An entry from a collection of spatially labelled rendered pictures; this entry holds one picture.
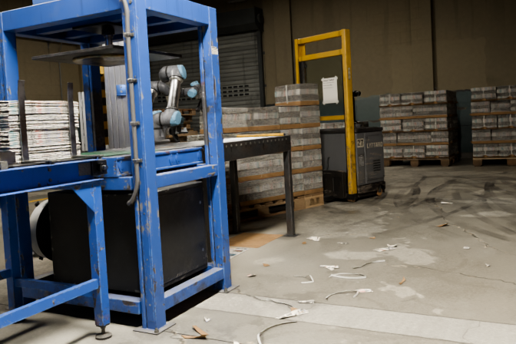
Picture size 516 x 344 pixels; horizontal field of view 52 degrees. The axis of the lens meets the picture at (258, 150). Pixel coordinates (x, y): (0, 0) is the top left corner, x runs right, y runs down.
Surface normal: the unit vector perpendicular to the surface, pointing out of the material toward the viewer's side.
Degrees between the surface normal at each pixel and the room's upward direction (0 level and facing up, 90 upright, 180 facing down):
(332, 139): 90
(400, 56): 90
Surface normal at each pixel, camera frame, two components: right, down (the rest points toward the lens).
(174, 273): 0.88, -0.03
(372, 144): 0.66, 0.00
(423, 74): -0.46, 0.07
